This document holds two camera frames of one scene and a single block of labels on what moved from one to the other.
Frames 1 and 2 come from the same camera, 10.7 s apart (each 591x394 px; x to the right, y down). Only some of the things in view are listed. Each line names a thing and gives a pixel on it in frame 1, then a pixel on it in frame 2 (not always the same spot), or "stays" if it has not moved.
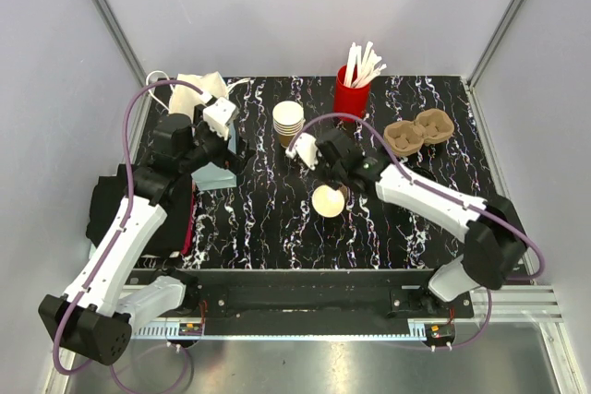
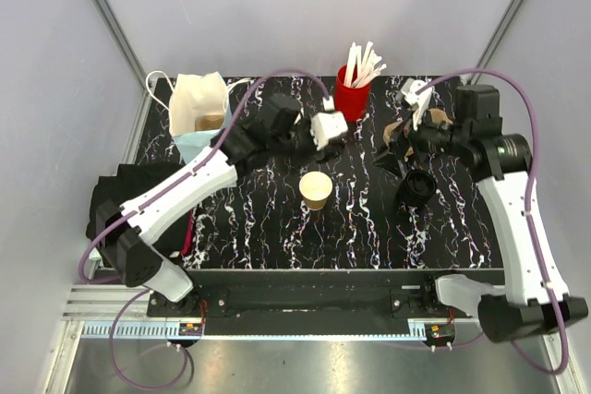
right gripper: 333,185 → 393,163
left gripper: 227,159 → 319,154
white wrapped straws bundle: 363,66 stays
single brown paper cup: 329,202 → 315,187
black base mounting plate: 317,293 stays
